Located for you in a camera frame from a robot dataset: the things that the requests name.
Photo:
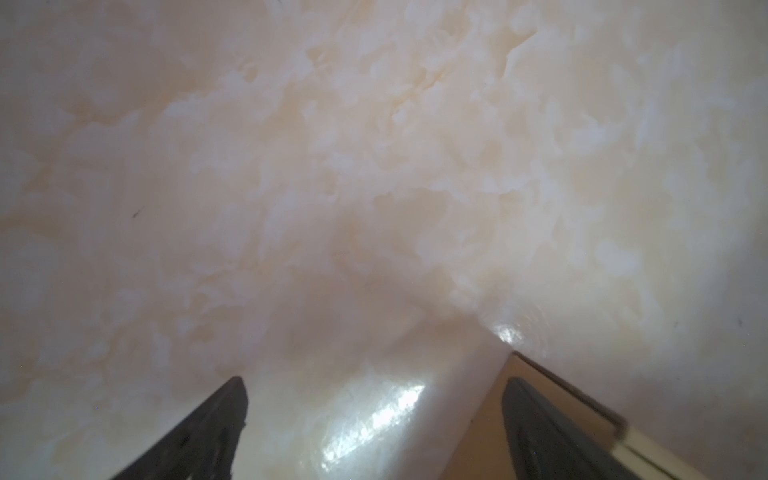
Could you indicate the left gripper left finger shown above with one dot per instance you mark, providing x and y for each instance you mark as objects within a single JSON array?
[{"x": 200, "y": 447}]

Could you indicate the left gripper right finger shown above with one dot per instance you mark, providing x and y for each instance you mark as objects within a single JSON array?
[{"x": 544, "y": 444}]

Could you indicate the brown cardboard box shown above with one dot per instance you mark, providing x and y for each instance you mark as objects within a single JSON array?
[{"x": 483, "y": 451}]

